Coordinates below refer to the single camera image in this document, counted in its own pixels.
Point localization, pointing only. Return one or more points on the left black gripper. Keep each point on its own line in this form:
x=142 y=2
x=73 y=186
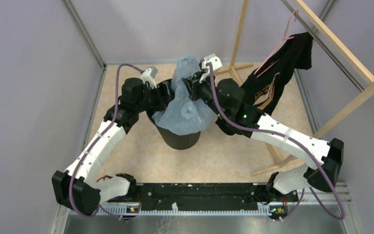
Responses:
x=162 y=101

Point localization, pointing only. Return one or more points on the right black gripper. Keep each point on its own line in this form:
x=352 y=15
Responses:
x=193 y=85

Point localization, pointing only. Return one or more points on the light blue plastic trash bag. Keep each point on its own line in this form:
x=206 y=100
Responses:
x=184 y=116

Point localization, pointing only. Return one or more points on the black plastic trash bin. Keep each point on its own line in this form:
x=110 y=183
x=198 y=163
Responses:
x=171 y=139

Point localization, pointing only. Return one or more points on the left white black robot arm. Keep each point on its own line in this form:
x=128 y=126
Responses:
x=76 y=187

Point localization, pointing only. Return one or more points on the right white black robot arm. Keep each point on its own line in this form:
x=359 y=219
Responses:
x=322 y=159

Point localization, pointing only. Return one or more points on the black printed t-shirt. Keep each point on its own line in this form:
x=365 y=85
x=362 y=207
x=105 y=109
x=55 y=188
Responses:
x=260 y=93

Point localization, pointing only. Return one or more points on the pink clothes hanger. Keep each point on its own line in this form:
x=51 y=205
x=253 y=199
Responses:
x=284 y=38

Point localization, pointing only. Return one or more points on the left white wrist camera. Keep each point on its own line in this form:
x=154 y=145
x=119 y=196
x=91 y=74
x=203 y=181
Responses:
x=148 y=76

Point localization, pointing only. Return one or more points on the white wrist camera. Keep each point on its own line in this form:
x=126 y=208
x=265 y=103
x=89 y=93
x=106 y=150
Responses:
x=206 y=63
x=148 y=76

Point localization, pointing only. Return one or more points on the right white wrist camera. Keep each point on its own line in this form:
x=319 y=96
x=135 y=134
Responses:
x=206 y=63

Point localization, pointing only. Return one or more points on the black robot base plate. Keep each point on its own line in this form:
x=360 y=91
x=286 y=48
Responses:
x=200 y=196

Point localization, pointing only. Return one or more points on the metal clothes rail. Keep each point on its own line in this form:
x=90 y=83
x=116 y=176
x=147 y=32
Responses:
x=314 y=31

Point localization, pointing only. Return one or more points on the grey cable duct rail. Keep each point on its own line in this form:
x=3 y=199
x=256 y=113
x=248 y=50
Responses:
x=123 y=210

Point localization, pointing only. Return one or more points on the wooden clothes rack frame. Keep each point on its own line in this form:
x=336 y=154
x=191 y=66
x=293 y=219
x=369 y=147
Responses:
x=329 y=90

